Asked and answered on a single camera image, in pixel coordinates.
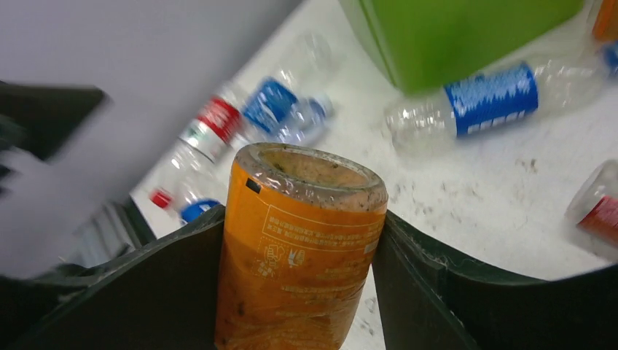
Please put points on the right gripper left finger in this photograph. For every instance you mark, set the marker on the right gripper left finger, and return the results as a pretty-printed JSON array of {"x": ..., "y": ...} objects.
[{"x": 161, "y": 296}]

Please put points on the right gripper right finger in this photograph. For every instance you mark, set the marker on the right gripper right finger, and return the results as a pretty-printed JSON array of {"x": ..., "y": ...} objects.
[{"x": 432, "y": 296}]

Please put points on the small orange juice bottle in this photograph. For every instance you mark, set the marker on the small orange juice bottle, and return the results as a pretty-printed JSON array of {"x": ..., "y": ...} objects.
[{"x": 301, "y": 228}]

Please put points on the red cap tea bottle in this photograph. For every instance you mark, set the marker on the red cap tea bottle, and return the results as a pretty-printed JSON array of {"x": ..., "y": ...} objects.
[{"x": 593, "y": 208}]

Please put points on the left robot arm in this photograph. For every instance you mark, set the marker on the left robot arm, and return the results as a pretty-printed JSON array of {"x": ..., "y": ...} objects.
[{"x": 37, "y": 122}]

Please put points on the green plastic bin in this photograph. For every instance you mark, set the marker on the green plastic bin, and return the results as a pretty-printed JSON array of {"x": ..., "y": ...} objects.
[{"x": 419, "y": 45}]

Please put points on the Pepsi bottle blue cap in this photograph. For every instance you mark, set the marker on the Pepsi bottle blue cap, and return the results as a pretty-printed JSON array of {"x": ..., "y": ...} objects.
[{"x": 198, "y": 191}]

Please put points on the red label Nongfu bottle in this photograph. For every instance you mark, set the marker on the red label Nongfu bottle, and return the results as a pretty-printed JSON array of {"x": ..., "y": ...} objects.
[{"x": 200, "y": 145}]

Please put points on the crushed clear purple-label bottle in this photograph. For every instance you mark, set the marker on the crushed clear purple-label bottle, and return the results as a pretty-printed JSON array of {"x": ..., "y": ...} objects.
[{"x": 307, "y": 121}]

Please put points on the blue label clear bottle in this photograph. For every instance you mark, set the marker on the blue label clear bottle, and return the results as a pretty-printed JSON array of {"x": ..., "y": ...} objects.
[{"x": 300, "y": 71}]

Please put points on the large orange label bottle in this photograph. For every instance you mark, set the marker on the large orange label bottle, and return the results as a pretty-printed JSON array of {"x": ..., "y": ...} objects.
[{"x": 605, "y": 24}]

